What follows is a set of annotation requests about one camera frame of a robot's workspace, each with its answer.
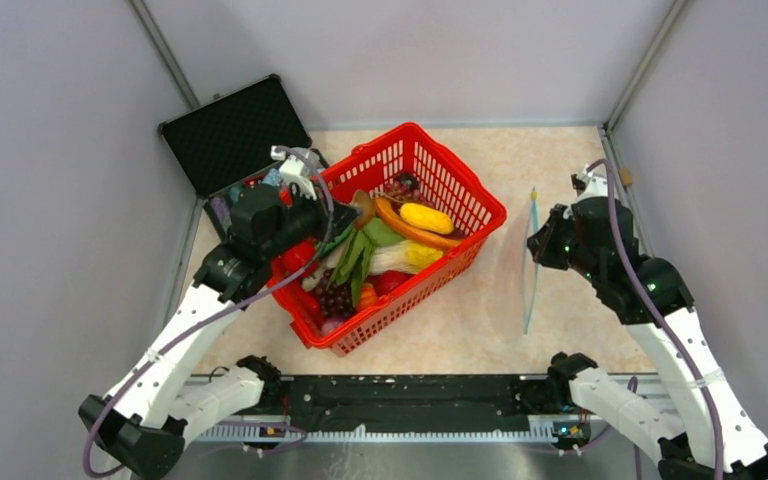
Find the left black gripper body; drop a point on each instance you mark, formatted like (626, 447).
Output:
(304, 219)

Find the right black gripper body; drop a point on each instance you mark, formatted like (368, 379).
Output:
(557, 247)

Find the clear zip top bag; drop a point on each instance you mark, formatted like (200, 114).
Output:
(517, 270)

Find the purple red onion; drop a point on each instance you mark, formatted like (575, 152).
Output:
(331, 324)

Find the red grape bunch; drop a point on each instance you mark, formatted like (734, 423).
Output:
(404, 188)

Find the white brown mushroom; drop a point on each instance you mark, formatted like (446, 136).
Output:
(366, 207)

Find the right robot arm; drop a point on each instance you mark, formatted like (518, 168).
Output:
(710, 436)

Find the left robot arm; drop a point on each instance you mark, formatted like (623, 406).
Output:
(146, 421)

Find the green pepper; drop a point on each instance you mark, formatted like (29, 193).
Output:
(325, 248)

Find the red chili pepper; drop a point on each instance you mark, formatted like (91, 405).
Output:
(309, 304)

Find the green leafy vegetable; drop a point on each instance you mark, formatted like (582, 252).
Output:
(354, 263)

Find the dark purple grape bunch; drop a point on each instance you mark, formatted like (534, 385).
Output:
(335, 300)

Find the black poker chip case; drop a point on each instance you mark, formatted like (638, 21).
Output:
(226, 144)

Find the red plastic shopping basket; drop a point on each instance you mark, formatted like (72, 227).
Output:
(451, 186)

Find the small orange pumpkin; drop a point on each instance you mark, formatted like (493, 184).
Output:
(368, 297)

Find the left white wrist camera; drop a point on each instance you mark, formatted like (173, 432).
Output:
(297, 168)

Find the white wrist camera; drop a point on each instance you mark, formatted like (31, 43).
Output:
(297, 168)
(590, 184)

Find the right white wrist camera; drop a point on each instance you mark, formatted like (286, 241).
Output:
(590, 184)

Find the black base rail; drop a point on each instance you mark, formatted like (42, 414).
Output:
(411, 403)

